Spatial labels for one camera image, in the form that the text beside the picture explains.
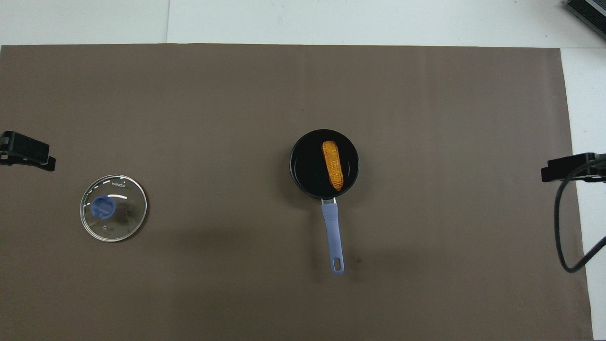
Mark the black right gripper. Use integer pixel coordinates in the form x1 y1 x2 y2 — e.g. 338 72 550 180
541 153 606 183

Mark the glass lid with purple knob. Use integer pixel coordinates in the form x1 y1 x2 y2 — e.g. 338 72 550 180
80 174 148 242

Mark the yellow corn cob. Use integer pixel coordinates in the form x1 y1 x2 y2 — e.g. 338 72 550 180
322 140 345 192

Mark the dark grille device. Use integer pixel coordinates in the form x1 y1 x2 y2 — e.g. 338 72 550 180
565 0 606 41

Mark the brown table mat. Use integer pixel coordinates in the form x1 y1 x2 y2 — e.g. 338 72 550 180
0 44 595 341

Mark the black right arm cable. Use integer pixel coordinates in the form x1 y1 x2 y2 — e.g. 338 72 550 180
555 161 606 273

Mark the dark pot with purple handle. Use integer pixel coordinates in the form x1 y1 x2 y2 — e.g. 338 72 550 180
289 129 360 276

